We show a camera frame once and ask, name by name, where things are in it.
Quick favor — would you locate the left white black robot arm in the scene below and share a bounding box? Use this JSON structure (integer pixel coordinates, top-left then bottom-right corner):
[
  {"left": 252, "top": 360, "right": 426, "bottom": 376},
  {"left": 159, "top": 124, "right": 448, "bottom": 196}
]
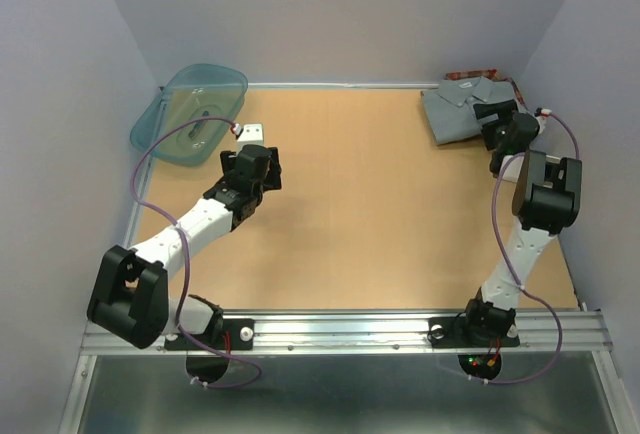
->
[{"left": 87, "top": 144, "right": 282, "bottom": 349}]

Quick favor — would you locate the aluminium rail frame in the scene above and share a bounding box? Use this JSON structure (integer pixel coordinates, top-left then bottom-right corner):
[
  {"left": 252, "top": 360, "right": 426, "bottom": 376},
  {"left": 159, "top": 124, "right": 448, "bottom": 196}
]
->
[{"left": 59, "top": 81, "right": 629, "bottom": 434}]

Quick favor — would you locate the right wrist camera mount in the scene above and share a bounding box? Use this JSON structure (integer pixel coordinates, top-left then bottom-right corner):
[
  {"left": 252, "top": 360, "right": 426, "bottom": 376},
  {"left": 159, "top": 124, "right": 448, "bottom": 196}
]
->
[{"left": 534, "top": 108, "right": 552, "bottom": 133}]

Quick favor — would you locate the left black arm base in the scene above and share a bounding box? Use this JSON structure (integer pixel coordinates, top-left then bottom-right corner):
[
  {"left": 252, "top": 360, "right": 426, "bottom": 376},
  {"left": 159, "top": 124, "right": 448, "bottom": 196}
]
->
[{"left": 164, "top": 318, "right": 255, "bottom": 353}]

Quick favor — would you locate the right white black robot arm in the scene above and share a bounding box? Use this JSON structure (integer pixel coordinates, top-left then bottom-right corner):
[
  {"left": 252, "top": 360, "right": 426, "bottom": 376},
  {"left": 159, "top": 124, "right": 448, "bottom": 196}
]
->
[{"left": 460, "top": 101, "right": 582, "bottom": 344}]

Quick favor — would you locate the folded plaid flannel shirt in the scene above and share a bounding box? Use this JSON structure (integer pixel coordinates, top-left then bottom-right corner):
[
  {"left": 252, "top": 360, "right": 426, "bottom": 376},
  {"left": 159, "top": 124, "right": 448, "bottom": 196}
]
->
[{"left": 444, "top": 69, "right": 527, "bottom": 108}]

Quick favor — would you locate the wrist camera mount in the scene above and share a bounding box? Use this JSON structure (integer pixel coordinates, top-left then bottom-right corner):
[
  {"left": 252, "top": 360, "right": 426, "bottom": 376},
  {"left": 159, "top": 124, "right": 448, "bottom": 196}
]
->
[
  {"left": 534, "top": 108, "right": 552, "bottom": 133},
  {"left": 231, "top": 123, "right": 265, "bottom": 151}
]

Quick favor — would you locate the grey long sleeve shirt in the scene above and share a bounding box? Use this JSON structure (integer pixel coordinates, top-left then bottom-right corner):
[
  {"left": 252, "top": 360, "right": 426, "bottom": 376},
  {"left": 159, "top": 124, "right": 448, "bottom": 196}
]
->
[{"left": 421, "top": 76, "right": 526, "bottom": 145}]

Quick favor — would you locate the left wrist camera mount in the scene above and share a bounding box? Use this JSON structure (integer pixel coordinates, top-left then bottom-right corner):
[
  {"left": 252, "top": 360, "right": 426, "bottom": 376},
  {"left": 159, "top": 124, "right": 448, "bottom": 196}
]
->
[{"left": 231, "top": 123, "right": 265, "bottom": 151}]

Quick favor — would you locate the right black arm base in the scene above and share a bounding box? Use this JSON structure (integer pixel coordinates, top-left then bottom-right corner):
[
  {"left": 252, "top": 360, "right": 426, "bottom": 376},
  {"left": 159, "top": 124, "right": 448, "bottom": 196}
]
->
[{"left": 426, "top": 309, "right": 521, "bottom": 349}]

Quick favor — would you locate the teal transparent plastic bin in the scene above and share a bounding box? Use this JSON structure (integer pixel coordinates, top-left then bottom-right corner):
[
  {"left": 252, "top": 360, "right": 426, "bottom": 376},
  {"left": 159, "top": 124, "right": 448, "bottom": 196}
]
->
[{"left": 130, "top": 63, "right": 248, "bottom": 167}]

